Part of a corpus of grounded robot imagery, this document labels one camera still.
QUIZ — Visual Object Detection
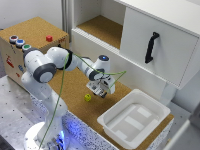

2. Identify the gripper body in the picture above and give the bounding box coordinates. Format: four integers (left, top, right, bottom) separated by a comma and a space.
85, 74, 116, 98

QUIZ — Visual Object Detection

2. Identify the yellow block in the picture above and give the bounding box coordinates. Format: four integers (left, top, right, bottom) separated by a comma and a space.
83, 93, 92, 103

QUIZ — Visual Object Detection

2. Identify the pink block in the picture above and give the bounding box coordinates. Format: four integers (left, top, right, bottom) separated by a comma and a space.
45, 34, 54, 43

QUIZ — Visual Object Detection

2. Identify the white cabinet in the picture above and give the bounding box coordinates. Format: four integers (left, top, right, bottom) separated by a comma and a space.
70, 0, 200, 108

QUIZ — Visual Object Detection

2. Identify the white plastic box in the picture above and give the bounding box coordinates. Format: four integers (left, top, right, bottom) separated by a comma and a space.
96, 88, 172, 150

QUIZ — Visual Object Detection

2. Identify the white sliding door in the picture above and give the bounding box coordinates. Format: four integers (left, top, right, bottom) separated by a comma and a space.
118, 6, 200, 90

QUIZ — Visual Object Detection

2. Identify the green button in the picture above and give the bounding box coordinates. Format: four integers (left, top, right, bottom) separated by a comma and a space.
21, 43, 33, 53

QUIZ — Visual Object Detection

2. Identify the wooden drawer box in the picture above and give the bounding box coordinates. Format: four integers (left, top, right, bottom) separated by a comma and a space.
0, 16, 71, 90

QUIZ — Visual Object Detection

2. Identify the blue button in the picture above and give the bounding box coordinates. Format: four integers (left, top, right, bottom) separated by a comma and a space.
15, 38, 26, 48

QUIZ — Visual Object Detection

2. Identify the red button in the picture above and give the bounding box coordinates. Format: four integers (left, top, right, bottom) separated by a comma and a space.
8, 34, 19, 45

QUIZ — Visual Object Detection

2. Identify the green cable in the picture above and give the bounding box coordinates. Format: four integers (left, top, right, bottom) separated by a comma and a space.
37, 52, 128, 150

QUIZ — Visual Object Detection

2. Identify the black door handle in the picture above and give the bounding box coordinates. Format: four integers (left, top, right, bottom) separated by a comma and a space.
144, 31, 160, 65

